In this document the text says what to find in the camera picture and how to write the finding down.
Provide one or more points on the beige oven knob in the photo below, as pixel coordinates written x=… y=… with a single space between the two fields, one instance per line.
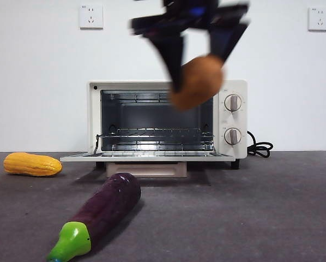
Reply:
x=233 y=102
x=232 y=136

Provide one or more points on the white wall socket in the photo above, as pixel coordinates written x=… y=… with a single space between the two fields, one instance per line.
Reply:
x=91 y=17
x=319 y=19

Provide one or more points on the brown potato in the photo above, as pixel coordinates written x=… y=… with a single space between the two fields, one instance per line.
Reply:
x=198 y=82

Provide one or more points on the purple eggplant green stem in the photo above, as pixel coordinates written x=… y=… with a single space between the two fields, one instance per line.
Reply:
x=108 y=204

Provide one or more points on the yellow corn cob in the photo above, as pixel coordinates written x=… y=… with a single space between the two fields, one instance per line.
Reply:
x=29 y=163

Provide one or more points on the white toaster oven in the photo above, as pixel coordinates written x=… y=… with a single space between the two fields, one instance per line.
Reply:
x=234 y=120

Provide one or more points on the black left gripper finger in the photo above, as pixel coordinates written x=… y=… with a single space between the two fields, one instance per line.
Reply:
x=172 y=57
x=224 y=41

